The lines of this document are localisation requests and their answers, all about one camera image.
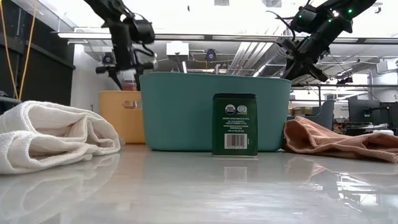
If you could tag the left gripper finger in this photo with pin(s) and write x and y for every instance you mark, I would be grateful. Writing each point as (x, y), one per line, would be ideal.
(116, 79)
(138, 79)

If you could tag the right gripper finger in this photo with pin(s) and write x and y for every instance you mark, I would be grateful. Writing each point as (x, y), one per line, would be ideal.
(293, 71)
(317, 73)

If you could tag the salmon cloth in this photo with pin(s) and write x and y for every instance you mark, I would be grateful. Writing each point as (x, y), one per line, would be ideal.
(326, 140)

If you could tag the green spice tin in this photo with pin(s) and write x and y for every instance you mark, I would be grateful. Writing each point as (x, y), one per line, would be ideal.
(234, 124)

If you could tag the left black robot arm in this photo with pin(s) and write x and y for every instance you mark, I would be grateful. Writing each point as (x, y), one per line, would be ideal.
(141, 31)

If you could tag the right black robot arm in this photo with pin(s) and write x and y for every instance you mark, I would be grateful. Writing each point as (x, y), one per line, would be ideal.
(326, 21)

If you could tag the blue-grey plastic bin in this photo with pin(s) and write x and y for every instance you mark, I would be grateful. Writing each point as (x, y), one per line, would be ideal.
(326, 115)

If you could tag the yellow plastic bin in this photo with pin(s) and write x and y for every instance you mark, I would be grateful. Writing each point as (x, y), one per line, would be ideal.
(118, 124)

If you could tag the white ceiling box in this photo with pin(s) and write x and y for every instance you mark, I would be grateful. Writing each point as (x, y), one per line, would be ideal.
(177, 49)

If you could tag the teal plastic bin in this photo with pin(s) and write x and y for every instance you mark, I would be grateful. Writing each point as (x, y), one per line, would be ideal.
(180, 115)

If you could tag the black partition panel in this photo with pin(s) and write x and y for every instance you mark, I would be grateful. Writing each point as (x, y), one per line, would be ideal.
(49, 71)

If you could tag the dark background monitor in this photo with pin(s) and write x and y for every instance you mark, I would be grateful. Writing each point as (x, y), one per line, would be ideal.
(373, 113)

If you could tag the white striped towel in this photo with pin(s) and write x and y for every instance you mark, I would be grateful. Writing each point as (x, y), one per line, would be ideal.
(46, 124)

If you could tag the silver ventilation duct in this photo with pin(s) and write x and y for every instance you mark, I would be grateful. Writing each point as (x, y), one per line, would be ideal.
(258, 59)

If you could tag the black overhead camera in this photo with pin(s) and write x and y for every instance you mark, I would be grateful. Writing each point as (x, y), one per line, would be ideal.
(211, 55)

